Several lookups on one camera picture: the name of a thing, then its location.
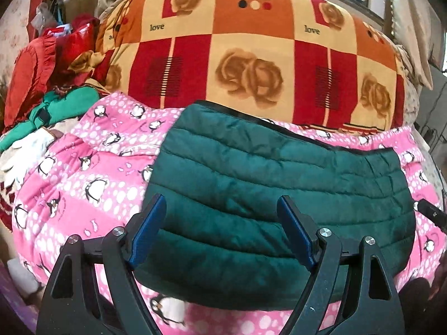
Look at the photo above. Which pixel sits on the red shiny clothes pile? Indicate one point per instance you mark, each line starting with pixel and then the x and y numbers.
pixel 53 60

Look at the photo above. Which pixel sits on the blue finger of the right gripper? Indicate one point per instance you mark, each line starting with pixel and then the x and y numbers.
pixel 433 213

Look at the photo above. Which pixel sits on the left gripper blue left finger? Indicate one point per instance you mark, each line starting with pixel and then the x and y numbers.
pixel 143 229

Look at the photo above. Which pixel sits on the white cream cloth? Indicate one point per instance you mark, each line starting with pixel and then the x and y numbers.
pixel 28 152

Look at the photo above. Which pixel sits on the green quilted puffer jacket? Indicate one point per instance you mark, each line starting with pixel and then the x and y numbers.
pixel 222 173

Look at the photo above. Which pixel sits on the green knit garment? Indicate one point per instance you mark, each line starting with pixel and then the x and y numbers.
pixel 53 109

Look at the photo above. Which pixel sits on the orange red rose blanket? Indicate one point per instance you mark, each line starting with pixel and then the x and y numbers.
pixel 307 62

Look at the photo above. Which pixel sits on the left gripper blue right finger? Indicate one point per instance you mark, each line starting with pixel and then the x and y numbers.
pixel 301 232

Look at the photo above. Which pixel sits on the beige curtain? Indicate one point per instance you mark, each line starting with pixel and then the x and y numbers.
pixel 412 29

